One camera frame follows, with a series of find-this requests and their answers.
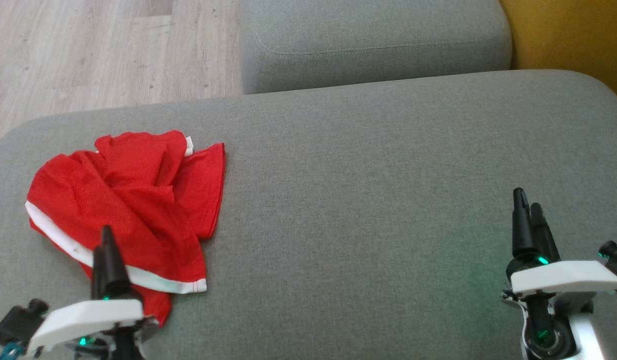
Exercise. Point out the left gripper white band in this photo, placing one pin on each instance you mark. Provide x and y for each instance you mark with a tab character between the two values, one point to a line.
88	320

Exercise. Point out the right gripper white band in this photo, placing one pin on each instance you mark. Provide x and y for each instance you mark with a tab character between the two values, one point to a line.
563	277

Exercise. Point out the red shorts with white stripes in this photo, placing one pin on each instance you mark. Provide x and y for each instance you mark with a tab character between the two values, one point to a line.
78	200

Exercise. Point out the grey fabric sofa seat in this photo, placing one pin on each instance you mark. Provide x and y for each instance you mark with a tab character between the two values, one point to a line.
348	225

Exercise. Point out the yellow upholstered furniture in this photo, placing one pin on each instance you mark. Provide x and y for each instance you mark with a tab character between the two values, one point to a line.
573	35

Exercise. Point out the grey sofa back cushion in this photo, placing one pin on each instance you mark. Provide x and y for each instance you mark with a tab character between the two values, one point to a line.
373	35

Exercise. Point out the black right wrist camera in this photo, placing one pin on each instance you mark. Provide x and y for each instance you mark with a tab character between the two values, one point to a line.
616	257

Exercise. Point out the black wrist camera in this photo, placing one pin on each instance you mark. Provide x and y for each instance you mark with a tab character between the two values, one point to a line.
616	257
18	320

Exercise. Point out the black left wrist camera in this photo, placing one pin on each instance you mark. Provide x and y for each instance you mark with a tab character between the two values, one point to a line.
18	320

